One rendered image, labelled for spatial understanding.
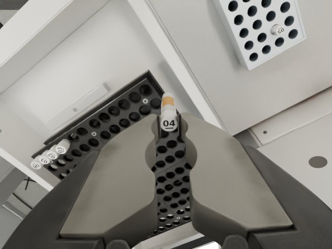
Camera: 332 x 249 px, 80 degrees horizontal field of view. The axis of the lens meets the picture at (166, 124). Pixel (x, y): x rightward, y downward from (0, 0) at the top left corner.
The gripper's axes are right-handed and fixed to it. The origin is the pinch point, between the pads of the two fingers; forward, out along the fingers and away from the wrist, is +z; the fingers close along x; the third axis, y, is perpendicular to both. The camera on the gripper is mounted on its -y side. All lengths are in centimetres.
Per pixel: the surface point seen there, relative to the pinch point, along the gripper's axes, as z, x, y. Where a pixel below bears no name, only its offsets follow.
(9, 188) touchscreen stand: 59, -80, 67
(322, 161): 10.6, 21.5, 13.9
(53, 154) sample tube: 7.3, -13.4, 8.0
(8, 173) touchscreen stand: 62, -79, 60
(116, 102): 8.5, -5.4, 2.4
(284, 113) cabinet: 23.9, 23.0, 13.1
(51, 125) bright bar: 13.7, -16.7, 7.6
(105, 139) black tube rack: 8.6, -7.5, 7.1
